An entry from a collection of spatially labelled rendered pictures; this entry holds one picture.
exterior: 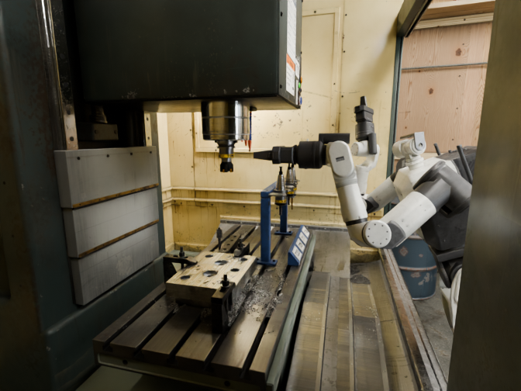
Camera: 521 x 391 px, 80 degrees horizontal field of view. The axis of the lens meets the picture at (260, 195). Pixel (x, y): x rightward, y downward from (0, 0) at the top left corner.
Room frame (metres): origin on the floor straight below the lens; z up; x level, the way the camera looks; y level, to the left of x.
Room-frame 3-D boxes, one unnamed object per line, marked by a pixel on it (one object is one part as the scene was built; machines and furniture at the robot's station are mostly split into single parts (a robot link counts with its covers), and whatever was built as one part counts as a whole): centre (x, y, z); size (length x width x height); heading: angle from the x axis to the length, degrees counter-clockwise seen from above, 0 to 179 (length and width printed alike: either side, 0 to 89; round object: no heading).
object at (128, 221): (1.18, 0.55, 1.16); 0.48 x 0.05 x 0.51; 165
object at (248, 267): (1.06, 0.16, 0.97); 0.29 x 0.23 x 0.05; 165
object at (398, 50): (1.88, -0.78, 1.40); 0.04 x 0.04 x 1.20; 75
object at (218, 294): (0.87, 0.11, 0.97); 0.13 x 0.03 x 0.15; 165
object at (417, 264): (2.87, -1.40, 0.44); 0.60 x 0.60 x 0.88
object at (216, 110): (1.06, 0.12, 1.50); 0.16 x 0.16 x 0.12
